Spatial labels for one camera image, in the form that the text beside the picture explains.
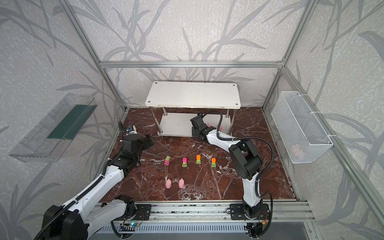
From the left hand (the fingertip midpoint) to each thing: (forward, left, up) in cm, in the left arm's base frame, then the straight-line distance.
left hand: (145, 132), depth 83 cm
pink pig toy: (-24, -14, -15) cm, 32 cm away
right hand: (+12, -29, -8) cm, 32 cm away
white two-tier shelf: (+13, -10, +15) cm, 22 cm away
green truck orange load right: (-12, -39, -16) cm, 44 cm away
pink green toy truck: (-11, -11, -16) cm, 22 cm away
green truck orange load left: (-9, -30, -15) cm, 35 cm away
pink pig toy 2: (-23, -21, -16) cm, 35 cm away
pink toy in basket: (-13, -79, +4) cm, 81 cm away
